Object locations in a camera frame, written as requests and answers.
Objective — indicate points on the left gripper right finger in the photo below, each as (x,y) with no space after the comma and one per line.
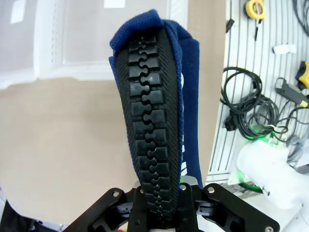
(229,212)

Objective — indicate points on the yellow and black tool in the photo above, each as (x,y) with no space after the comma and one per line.
(304,72)

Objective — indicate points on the yellow tape measure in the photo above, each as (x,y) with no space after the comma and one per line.
(254,8)

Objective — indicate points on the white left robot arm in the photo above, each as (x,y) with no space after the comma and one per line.
(263,169)

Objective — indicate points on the white paper label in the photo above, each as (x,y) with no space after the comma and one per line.
(113,3)

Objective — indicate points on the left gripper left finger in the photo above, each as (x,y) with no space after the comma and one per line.
(108,210)

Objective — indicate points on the small white plastic part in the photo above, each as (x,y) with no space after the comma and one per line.
(283,49)

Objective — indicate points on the blue zip pencil case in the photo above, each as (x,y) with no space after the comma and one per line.
(149,108)

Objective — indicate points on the white perforated plastic basket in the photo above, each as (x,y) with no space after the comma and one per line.
(72,72)

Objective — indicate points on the grey slotted aluminium platform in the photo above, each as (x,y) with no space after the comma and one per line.
(241,48)

